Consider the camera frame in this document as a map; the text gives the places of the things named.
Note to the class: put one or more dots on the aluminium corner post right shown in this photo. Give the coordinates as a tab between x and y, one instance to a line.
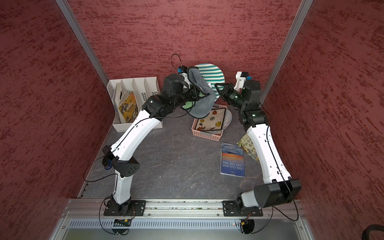
289	40

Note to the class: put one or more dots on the green white striped round plate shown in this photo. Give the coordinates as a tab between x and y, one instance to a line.
212	74

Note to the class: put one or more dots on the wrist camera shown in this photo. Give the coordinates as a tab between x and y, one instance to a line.
241	78
183	70

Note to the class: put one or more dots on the blue black stapler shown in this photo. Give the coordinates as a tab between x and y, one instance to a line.
106	163

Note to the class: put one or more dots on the square floral plate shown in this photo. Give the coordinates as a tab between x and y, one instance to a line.
203	124

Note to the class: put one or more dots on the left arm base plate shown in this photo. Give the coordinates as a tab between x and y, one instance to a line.
131	208

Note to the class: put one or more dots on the white file organiser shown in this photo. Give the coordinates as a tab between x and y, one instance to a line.
143	88

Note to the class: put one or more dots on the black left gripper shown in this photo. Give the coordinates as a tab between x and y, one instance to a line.
194	91

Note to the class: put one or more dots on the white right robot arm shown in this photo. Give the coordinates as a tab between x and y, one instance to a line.
278	187

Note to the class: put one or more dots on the yellow illustrated book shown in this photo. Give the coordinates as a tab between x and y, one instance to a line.
128	108

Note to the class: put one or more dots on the aluminium corner post left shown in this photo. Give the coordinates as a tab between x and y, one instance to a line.
80	35

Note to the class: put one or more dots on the colourful speckled round plate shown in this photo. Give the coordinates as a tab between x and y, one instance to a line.
226	120

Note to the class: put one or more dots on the aluminium corner post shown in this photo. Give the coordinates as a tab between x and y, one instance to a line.
80	35
289	40

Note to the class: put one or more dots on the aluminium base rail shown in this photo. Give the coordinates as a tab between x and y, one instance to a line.
178	209

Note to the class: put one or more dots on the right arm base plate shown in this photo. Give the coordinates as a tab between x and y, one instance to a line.
237	209

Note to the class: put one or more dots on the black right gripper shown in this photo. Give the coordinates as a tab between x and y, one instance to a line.
227	88

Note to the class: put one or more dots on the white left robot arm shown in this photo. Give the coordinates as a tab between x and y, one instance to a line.
154	110

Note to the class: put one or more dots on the children's picture book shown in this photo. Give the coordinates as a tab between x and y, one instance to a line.
246	144

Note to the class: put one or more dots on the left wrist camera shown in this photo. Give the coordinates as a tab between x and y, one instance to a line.
183	70

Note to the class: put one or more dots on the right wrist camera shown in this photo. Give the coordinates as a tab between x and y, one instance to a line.
241	78

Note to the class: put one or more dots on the pink perforated plastic basket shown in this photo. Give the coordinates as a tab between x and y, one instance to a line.
205	135

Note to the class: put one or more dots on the blue old man sea book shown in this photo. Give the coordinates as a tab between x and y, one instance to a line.
232	160

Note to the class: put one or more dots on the green grey microfibre cloth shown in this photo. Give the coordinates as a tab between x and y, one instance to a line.
206	96

